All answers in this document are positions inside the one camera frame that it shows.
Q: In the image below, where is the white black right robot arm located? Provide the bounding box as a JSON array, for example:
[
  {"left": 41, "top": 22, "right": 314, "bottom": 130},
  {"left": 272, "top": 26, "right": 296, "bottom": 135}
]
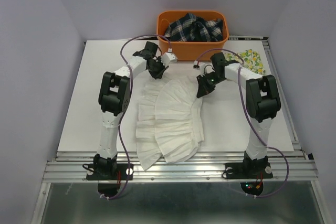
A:
[{"left": 193, "top": 52, "right": 281, "bottom": 179}]

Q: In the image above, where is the white skirt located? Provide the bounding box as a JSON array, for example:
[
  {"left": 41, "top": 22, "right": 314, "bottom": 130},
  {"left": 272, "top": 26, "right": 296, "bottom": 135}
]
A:
[{"left": 135, "top": 76, "right": 204, "bottom": 170}]

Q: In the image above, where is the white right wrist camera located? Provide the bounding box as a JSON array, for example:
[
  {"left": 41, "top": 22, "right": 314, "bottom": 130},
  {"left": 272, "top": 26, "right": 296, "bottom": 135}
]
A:
[{"left": 193, "top": 60, "right": 212, "bottom": 76}]

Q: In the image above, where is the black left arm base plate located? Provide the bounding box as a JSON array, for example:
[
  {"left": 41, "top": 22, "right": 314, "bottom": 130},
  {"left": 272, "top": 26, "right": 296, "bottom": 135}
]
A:
[{"left": 82, "top": 163, "right": 133, "bottom": 181}]

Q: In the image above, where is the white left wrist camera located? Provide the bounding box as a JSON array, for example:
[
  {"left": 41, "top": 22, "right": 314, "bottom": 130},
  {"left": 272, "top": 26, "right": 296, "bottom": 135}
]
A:
[{"left": 161, "top": 52, "right": 177, "bottom": 67}]

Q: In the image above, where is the dark plaid skirt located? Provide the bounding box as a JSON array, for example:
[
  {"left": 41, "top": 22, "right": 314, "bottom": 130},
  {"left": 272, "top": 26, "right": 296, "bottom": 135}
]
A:
[{"left": 164, "top": 13, "right": 224, "bottom": 42}]

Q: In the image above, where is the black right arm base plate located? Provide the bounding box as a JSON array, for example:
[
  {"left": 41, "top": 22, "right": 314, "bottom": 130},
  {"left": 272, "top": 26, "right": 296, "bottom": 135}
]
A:
[{"left": 222, "top": 162, "right": 274, "bottom": 180}]

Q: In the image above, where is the lemon print skirt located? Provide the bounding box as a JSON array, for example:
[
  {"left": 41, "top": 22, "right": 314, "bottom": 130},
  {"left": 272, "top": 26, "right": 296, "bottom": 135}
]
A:
[{"left": 224, "top": 49, "right": 267, "bottom": 76}]

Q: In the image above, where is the aluminium front rail frame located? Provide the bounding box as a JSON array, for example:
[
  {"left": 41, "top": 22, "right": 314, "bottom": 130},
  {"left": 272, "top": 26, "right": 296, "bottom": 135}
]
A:
[{"left": 43, "top": 150, "right": 318, "bottom": 183}]

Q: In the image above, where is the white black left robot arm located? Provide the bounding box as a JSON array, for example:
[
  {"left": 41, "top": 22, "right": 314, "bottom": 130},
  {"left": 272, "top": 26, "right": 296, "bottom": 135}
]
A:
[{"left": 87, "top": 41, "right": 170, "bottom": 180}]

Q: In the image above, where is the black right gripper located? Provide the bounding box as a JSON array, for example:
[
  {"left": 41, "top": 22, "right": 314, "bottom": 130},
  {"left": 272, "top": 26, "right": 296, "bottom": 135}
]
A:
[{"left": 196, "top": 71, "right": 225, "bottom": 97}]

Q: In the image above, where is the aluminium right side rail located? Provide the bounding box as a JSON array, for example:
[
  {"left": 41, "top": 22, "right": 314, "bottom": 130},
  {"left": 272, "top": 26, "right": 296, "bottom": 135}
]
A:
[{"left": 261, "top": 37, "right": 304, "bottom": 156}]

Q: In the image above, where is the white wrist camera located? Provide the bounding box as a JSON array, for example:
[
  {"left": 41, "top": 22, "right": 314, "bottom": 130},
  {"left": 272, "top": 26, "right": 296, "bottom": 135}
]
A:
[
  {"left": 193, "top": 60, "right": 212, "bottom": 76},
  {"left": 161, "top": 52, "right": 177, "bottom": 67}
]

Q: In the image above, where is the orange plastic basket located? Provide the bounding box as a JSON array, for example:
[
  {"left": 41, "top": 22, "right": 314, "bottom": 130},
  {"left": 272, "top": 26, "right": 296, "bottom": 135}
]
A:
[{"left": 156, "top": 9, "right": 229, "bottom": 61}]

